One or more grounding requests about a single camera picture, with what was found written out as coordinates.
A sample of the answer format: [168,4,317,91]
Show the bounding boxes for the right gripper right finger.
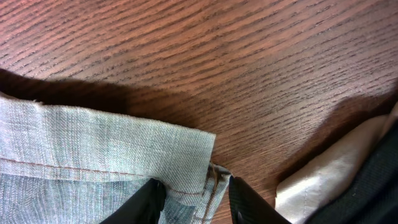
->
[228,176,290,224]

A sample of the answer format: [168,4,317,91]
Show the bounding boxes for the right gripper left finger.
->
[101,179,167,224]

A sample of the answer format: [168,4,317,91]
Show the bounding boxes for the light blue denim shorts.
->
[1,94,231,223]

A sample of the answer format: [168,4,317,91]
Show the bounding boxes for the white and black garment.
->
[275,105,397,223]

